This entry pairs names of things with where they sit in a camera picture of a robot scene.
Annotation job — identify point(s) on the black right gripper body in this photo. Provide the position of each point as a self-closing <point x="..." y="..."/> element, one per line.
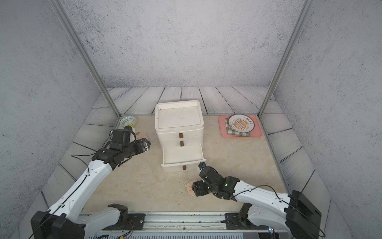
<point x="214" y="190"/>

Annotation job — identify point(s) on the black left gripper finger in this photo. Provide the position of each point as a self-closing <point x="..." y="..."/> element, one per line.
<point x="145" y="143"/>
<point x="145" y="148"/>

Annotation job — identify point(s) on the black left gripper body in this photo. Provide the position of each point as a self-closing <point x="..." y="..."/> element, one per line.
<point x="130" y="150"/>

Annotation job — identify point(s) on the patterned sticky pad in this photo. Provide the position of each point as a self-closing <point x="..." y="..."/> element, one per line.
<point x="141" y="135"/>
<point x="189" y="189"/>

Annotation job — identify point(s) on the white bottom drawer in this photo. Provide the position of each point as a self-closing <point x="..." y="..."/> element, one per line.
<point x="182" y="158"/>

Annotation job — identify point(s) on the white drawer cabinet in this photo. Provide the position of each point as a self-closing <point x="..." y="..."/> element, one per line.
<point x="179" y="124"/>

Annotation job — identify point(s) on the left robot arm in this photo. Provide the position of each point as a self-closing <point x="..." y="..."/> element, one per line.
<point x="62" y="220"/>

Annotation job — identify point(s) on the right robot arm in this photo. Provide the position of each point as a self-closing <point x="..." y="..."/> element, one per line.
<point x="262" y="205"/>

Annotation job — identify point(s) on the small patterned bowl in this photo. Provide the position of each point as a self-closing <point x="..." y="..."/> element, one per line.
<point x="128" y="121"/>

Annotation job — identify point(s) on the green checkered cloth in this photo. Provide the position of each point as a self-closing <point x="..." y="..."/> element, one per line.
<point x="230" y="131"/>

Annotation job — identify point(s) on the pink plastic tray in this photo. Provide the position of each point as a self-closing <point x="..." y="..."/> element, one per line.
<point x="255" y="133"/>

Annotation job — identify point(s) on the white patterned plate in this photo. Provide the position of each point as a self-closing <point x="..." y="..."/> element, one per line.
<point x="241" y="123"/>

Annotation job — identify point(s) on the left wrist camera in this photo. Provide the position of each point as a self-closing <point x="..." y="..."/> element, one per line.
<point x="122" y="137"/>

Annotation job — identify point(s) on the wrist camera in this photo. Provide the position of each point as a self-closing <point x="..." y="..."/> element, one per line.
<point x="122" y="137"/>
<point x="202" y="165"/>

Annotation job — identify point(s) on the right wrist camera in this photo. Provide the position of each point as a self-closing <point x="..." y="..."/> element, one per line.
<point x="202" y="165"/>

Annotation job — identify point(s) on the aluminium front rail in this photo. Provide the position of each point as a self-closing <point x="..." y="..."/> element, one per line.
<point x="185" y="222"/>

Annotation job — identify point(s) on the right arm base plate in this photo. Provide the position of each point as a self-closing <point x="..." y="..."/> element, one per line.
<point x="235" y="221"/>

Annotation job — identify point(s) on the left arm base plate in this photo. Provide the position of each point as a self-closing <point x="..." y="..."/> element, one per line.
<point x="128" y="222"/>

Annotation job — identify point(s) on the aluminium frame post left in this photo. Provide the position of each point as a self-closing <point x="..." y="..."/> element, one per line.
<point x="68" y="27"/>

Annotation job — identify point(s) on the aluminium frame post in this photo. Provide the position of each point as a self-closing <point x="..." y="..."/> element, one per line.
<point x="306" y="8"/>
<point x="68" y="27"/>

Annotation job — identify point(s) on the aluminium frame post right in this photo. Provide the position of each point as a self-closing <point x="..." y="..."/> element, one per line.
<point x="306" y="8"/>

